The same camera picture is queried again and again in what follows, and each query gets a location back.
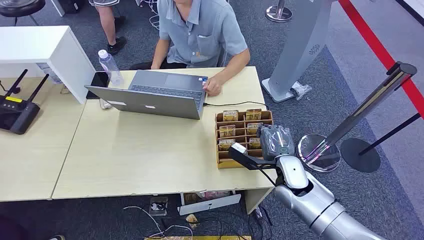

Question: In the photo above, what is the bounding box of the person's left hand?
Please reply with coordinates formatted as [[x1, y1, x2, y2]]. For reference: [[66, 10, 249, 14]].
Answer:
[[202, 76, 223, 98]]

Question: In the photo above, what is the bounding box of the seated person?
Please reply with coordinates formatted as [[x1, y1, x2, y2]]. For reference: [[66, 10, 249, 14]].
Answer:
[[129, 0, 252, 98]]

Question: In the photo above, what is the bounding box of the wooden card holder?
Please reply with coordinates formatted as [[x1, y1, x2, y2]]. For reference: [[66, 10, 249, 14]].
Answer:
[[214, 109, 275, 170]]

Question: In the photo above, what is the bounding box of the standing person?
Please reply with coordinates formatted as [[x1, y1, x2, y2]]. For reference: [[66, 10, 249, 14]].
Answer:
[[88, 0, 128, 56]]

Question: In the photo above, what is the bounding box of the grey laptop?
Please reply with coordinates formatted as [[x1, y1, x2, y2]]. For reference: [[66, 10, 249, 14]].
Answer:
[[84, 69, 209, 121]]

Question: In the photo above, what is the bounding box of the crumpled clear plastic bag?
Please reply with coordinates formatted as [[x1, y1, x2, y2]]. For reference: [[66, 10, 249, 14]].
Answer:
[[290, 80, 313, 101]]

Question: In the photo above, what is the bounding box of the grey kiosk stand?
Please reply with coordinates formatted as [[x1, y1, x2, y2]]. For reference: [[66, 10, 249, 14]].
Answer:
[[261, 0, 333, 104]]

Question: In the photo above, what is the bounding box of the chrome stanchion base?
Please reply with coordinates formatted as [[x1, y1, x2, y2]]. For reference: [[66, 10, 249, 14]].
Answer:
[[264, 0, 294, 24]]

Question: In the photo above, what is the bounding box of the clear plastic water bottle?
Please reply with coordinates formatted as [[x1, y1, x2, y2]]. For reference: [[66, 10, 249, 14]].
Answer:
[[97, 49, 124, 87]]

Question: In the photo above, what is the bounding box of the black smartphone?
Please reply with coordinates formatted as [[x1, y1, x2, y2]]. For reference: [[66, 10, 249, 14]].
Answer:
[[85, 71, 111, 100]]

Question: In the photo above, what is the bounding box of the white board under table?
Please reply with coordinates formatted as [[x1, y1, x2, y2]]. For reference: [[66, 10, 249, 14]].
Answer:
[[177, 193, 242, 217]]

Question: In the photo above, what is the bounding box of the floor power socket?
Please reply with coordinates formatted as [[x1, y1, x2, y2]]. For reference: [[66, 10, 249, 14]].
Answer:
[[148, 196, 169, 217]]

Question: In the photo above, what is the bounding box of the red barrier belt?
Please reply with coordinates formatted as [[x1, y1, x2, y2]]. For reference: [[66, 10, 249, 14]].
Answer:
[[337, 0, 424, 117]]

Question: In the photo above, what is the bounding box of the white cabinet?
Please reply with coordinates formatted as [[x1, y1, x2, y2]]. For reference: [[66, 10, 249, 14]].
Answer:
[[0, 25, 97, 105]]

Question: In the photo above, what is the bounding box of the black router with antennas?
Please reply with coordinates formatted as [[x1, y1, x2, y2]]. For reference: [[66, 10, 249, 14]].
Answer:
[[0, 68, 50, 136]]

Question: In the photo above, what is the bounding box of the black round stool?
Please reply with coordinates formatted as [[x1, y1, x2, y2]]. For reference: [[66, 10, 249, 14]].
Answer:
[[0, 0, 47, 27]]

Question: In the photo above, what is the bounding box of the black laptop cable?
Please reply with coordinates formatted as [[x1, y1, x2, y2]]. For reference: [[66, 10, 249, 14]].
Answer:
[[202, 100, 270, 111]]

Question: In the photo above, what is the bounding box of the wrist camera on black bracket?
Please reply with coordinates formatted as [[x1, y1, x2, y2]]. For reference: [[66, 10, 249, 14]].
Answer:
[[227, 142, 278, 172]]

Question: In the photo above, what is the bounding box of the white floor cable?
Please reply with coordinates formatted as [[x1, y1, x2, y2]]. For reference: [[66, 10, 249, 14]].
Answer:
[[123, 205, 194, 240]]

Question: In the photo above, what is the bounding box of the chrome stanchion post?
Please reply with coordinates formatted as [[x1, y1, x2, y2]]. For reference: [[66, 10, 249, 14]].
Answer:
[[296, 61, 418, 173]]

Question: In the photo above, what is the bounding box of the black stanchion post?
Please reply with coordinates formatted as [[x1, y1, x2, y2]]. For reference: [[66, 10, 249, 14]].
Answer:
[[340, 112, 422, 174]]

